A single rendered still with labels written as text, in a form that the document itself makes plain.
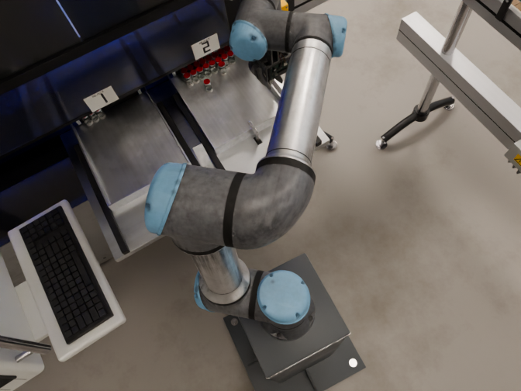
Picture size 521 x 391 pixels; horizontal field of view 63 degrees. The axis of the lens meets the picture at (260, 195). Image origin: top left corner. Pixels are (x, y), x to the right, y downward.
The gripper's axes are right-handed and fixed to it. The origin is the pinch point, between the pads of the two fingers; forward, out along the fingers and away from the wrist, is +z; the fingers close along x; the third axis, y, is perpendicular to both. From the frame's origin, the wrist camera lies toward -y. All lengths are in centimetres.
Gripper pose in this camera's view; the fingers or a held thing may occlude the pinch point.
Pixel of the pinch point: (267, 80)
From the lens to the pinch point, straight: 120.3
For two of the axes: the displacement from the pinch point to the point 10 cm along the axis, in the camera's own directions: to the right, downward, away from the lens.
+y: 5.0, 7.7, -4.0
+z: 0.8, 4.2, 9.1
